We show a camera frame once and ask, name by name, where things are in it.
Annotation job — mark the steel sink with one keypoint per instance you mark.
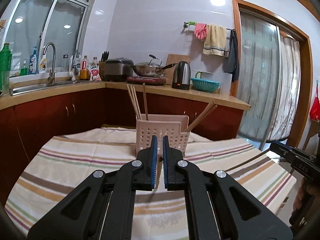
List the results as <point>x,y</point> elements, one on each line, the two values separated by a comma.
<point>42,86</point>

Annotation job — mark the window with aluminium frame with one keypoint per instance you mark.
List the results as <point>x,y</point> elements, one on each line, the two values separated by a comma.
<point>56,27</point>

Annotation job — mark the steel electric kettle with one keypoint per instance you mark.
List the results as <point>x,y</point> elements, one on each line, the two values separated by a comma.
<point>181,77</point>

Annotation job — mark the blue detergent bottle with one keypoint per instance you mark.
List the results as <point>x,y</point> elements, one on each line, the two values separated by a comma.
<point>33,62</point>

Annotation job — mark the pink perforated utensil holder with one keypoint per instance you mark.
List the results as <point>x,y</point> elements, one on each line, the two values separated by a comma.
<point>160,125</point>

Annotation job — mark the black rice cooker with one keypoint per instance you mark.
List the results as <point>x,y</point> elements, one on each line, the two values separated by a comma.
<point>118,69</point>

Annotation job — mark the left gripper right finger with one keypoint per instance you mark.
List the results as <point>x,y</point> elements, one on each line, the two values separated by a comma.
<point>217,206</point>

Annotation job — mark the teal plastic colander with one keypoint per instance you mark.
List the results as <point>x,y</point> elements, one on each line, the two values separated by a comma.
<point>205,85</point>

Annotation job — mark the pink rubber gloves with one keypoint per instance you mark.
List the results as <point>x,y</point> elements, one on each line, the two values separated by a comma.
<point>200,31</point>

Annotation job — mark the yellow hanging towel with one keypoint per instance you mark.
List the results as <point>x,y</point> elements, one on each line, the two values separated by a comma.
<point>215,41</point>

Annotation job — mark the white measuring jug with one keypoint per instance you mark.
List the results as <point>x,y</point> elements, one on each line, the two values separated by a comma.
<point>203,75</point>

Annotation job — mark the person's right hand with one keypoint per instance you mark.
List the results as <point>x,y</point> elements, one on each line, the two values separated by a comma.
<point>305,188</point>

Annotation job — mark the translucent plastic container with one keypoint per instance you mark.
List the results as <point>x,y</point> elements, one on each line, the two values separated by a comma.
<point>226,84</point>

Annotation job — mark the knife block with knives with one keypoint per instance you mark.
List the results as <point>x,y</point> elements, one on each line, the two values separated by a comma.
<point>102,64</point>

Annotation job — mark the green plastic bottle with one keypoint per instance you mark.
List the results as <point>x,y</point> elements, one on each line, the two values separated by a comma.
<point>6,59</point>

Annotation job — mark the steel wok with lid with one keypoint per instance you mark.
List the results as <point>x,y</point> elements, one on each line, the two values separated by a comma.
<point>153,68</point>

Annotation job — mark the white spray bottle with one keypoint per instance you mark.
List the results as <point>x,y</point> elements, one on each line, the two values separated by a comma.
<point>43,64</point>

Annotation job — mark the striped tablecloth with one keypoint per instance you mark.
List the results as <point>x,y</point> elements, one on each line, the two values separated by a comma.
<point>67,160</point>

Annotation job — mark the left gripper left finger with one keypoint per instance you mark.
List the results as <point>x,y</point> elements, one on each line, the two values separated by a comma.
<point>101,207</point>

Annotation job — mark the dark grey hanging cloth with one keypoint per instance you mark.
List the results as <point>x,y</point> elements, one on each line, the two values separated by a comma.
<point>231,64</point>

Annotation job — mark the red induction cooker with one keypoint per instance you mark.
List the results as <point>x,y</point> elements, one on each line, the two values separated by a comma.
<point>152,81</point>

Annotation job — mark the wall towel rail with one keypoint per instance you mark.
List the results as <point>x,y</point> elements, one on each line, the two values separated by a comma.
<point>187,25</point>

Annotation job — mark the sliding glass door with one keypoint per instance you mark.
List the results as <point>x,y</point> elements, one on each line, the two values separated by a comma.
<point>275,78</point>

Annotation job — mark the orange oil bottle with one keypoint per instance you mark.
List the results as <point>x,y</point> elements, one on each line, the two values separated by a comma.
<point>84,71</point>

